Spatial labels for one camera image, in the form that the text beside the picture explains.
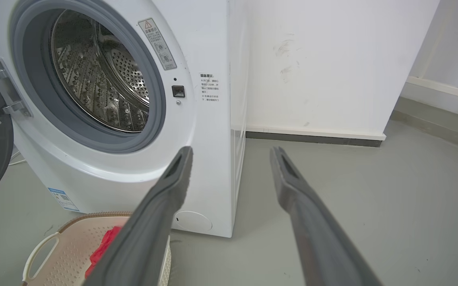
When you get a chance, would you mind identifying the blue energy label sticker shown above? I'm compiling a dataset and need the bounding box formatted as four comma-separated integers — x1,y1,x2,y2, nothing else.
48,187,80,213

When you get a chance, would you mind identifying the stainless steel washing machine drum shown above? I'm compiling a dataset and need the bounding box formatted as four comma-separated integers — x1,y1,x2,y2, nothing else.
50,9,150,133

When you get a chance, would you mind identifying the round white filter cover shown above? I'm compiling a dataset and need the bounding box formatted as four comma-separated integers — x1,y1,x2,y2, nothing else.
173,211,213,232

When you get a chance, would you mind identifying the white power cord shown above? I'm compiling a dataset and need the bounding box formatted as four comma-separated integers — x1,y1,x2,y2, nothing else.
8,149,27,166

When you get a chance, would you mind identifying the silver metal door hinge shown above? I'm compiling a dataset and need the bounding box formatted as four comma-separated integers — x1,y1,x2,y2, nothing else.
0,58,33,118

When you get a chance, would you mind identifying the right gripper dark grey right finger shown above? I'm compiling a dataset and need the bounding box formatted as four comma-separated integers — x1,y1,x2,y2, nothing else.
270,146,383,286

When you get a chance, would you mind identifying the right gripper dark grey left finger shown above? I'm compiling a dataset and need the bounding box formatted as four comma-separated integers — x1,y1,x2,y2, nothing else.
82,146,194,286

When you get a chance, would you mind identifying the grey rubber door gasket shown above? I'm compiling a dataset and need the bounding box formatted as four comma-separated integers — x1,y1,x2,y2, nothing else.
8,0,167,154

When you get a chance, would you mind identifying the cream perforated laundry basket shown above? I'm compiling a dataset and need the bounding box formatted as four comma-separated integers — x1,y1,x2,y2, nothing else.
21,212,172,286

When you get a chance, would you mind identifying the red garment with white stripe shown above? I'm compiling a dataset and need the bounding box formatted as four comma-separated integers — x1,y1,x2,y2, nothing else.
85,226,123,278

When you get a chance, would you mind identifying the small printed instruction sticker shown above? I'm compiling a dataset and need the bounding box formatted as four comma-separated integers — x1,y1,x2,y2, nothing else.
199,73,221,103

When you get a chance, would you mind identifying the grey warning sticker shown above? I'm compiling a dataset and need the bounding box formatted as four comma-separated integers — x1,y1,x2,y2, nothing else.
138,17,177,71

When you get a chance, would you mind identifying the white front-load washing machine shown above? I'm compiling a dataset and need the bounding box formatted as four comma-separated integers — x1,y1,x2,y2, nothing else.
0,0,250,238

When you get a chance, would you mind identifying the dark wall baseboard strip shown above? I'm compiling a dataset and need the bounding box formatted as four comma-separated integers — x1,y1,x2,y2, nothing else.
246,126,387,148

